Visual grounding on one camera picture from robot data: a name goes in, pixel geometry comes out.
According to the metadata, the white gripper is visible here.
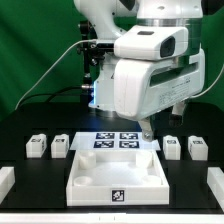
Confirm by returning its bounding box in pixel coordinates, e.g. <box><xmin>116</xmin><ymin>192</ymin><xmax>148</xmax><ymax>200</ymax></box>
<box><xmin>114</xmin><ymin>50</ymin><xmax>205</xmax><ymax>141</ymax></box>

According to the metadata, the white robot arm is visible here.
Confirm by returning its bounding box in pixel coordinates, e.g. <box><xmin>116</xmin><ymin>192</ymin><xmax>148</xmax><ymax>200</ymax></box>
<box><xmin>73</xmin><ymin>0</ymin><xmax>205</xmax><ymax>141</ymax></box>

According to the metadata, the white sheet with markers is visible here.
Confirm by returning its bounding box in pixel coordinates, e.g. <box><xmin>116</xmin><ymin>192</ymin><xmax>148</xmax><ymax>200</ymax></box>
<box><xmin>70</xmin><ymin>132</ymin><xmax>160</xmax><ymax>151</ymax></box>

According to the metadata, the white right obstacle block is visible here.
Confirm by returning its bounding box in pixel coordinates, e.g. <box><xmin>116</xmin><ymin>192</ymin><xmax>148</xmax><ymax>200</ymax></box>
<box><xmin>207</xmin><ymin>167</ymin><xmax>224</xmax><ymax>211</ymax></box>

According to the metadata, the white obstacle block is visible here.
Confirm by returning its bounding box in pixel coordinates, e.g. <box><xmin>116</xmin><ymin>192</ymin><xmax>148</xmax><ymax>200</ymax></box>
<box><xmin>207</xmin><ymin>167</ymin><xmax>224</xmax><ymax>211</ymax></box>
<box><xmin>0</xmin><ymin>167</ymin><xmax>15</xmax><ymax>204</ymax></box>

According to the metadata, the green backdrop curtain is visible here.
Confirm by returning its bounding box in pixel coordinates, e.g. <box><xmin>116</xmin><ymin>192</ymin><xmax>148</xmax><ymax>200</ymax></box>
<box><xmin>0</xmin><ymin>0</ymin><xmax>224</xmax><ymax>121</ymax></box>

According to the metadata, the white left obstacle block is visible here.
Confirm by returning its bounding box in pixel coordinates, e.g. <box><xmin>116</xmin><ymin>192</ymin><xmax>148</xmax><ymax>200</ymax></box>
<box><xmin>0</xmin><ymin>167</ymin><xmax>15</xmax><ymax>204</ymax></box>

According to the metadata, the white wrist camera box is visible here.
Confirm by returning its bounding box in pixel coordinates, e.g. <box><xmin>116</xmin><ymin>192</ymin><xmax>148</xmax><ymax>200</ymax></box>
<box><xmin>114</xmin><ymin>25</ymin><xmax>189</xmax><ymax>61</ymax></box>

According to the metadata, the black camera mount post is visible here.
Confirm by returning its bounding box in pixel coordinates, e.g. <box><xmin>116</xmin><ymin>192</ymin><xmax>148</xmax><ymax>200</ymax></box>
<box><xmin>77</xmin><ymin>20</ymin><xmax>105</xmax><ymax>85</ymax></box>

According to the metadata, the black cable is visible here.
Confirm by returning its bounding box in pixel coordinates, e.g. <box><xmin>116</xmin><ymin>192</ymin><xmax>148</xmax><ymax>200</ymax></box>
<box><xmin>19</xmin><ymin>87</ymin><xmax>84</xmax><ymax>107</ymax></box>

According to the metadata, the white cable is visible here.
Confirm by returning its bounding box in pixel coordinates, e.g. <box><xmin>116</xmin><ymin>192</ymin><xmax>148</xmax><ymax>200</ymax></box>
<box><xmin>14</xmin><ymin>39</ymin><xmax>98</xmax><ymax>111</ymax></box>

